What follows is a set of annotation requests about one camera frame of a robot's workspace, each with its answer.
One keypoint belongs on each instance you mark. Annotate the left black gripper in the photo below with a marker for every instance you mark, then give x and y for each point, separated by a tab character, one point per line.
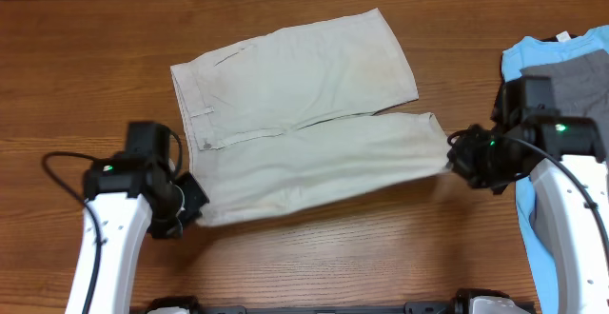
197	197

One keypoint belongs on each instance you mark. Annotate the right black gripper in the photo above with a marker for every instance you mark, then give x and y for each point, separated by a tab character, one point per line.
464	163

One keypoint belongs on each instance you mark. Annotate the beige shorts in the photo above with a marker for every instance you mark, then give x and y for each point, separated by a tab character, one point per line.
304	116

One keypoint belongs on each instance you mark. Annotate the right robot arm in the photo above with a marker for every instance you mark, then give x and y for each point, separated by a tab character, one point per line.
565	160

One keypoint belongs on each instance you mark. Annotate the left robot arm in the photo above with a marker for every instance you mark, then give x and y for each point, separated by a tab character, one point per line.
130	195

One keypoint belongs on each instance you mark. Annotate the grey shorts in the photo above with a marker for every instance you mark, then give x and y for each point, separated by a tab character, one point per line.
580	87

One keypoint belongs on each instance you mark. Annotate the light blue t-shirt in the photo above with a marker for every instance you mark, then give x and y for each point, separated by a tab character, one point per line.
530	52

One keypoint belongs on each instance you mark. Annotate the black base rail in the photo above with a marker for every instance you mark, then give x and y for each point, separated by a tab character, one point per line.
466	300

